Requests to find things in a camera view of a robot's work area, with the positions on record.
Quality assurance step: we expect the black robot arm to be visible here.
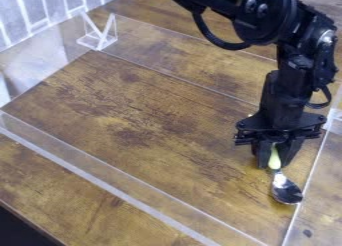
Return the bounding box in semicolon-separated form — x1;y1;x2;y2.
173;0;338;168

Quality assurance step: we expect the clear acrylic triangle bracket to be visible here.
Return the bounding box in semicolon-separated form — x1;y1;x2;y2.
76;13;118;51

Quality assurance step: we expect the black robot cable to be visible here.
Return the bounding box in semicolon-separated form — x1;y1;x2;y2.
191;9;251;52

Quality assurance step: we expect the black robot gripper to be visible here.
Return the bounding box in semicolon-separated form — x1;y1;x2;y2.
235;69;326;169

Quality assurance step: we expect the clear acrylic right barrier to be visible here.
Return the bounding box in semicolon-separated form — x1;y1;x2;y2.
281;83;342;246

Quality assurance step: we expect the clear acrylic front barrier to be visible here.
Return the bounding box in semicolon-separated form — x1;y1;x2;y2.
0;111;267;246

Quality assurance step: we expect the clear acrylic left barrier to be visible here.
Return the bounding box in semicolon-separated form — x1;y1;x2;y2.
0;16;90;107

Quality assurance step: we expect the clear acrylic barrier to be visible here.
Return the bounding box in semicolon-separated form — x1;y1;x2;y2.
281;83;342;246
0;16;90;107
0;111;267;246

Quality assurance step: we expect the green handled metal spoon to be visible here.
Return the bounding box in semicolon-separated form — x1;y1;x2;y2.
269;146;304;205

